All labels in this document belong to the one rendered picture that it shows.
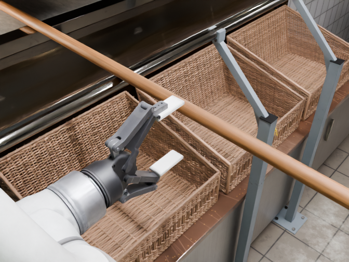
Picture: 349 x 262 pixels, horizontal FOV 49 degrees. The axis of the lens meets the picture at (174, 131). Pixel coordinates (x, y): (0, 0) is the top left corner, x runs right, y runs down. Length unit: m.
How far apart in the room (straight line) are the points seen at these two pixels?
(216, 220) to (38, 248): 1.04
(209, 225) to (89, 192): 0.81
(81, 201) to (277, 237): 1.60
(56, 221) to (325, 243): 1.74
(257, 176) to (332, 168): 1.25
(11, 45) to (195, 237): 0.82
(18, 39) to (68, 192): 0.68
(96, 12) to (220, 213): 0.80
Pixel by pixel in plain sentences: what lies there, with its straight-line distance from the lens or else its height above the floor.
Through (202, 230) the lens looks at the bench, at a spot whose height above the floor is 0.58.
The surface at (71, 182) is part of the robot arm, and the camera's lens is 0.60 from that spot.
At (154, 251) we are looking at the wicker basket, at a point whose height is 0.63.
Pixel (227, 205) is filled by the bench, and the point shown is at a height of 0.58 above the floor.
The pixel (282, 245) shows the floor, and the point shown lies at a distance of 2.08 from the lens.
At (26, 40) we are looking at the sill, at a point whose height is 1.17.
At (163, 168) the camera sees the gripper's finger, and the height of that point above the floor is 1.13.
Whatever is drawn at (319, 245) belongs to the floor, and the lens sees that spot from 2.13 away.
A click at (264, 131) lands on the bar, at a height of 0.91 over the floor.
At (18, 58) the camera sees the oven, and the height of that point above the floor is 1.12.
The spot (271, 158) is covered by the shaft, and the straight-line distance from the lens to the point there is 0.69.
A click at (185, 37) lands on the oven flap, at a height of 0.95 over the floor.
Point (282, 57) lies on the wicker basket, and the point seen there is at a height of 0.59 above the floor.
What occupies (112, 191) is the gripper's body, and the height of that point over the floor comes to 1.20.
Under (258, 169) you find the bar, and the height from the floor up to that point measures 0.75.
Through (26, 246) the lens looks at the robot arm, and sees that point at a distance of 0.38.
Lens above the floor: 1.66
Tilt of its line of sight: 39 degrees down
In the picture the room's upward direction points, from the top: straight up
